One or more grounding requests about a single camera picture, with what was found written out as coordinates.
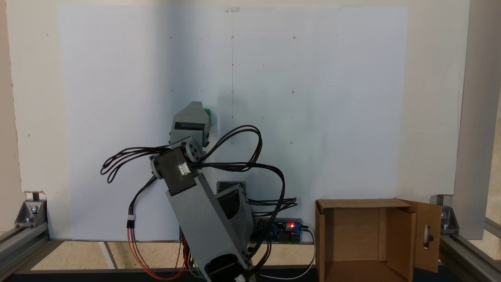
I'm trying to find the aluminium frame rail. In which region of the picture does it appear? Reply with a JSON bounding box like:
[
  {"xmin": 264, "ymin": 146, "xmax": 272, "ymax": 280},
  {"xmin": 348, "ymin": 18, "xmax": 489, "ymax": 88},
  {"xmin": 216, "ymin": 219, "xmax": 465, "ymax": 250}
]
[
  {"xmin": 0, "ymin": 222, "xmax": 50, "ymax": 277},
  {"xmin": 438, "ymin": 217, "xmax": 501, "ymax": 282}
]

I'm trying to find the brown cardboard box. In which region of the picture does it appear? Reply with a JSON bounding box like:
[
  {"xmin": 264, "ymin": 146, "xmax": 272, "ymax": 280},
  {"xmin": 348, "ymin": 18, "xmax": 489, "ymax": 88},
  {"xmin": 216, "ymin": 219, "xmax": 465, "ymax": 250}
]
[{"xmin": 315, "ymin": 198, "xmax": 443, "ymax": 282}]

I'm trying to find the orange wire bundle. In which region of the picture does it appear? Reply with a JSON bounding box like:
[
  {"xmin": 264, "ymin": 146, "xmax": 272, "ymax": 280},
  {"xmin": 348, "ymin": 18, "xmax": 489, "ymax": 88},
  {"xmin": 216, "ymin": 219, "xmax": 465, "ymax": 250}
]
[{"xmin": 127, "ymin": 227, "xmax": 189, "ymax": 281}]

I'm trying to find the black servo cable loop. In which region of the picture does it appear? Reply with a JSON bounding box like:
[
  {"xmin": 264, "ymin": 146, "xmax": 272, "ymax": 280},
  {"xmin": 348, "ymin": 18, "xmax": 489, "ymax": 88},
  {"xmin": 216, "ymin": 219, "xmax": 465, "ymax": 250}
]
[
  {"xmin": 100, "ymin": 145, "xmax": 173, "ymax": 184},
  {"xmin": 198, "ymin": 125, "xmax": 299, "ymax": 275}
]

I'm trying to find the black cable with white connector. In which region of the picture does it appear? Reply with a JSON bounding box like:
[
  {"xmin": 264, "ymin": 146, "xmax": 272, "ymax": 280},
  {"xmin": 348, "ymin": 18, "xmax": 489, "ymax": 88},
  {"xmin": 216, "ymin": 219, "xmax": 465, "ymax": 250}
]
[{"xmin": 126, "ymin": 175, "xmax": 158, "ymax": 228}]

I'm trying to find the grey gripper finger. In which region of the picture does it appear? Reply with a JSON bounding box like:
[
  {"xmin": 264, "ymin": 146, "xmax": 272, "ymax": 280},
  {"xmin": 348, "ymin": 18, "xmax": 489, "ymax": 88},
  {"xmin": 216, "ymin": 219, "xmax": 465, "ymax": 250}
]
[
  {"xmin": 202, "ymin": 116, "xmax": 212, "ymax": 149},
  {"xmin": 173, "ymin": 101, "xmax": 207, "ymax": 123}
]

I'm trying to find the white paper sheet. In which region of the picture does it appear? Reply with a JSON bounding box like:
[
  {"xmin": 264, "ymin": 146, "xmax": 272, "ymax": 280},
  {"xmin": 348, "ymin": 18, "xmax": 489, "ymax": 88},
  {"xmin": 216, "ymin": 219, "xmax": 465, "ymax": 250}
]
[{"xmin": 59, "ymin": 6, "xmax": 408, "ymax": 241}]

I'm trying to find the blue circuit board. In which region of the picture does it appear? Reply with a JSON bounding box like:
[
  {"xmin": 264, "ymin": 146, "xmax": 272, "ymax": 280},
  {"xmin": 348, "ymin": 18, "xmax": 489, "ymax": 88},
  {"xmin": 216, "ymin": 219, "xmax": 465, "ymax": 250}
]
[{"xmin": 252, "ymin": 218, "xmax": 303, "ymax": 244}]

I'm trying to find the metal corner bracket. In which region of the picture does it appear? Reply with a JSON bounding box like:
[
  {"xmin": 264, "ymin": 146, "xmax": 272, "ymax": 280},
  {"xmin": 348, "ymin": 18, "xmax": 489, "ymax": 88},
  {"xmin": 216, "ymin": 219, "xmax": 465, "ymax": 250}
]
[
  {"xmin": 430, "ymin": 195, "xmax": 459, "ymax": 235},
  {"xmin": 14, "ymin": 191, "xmax": 48, "ymax": 228}
]

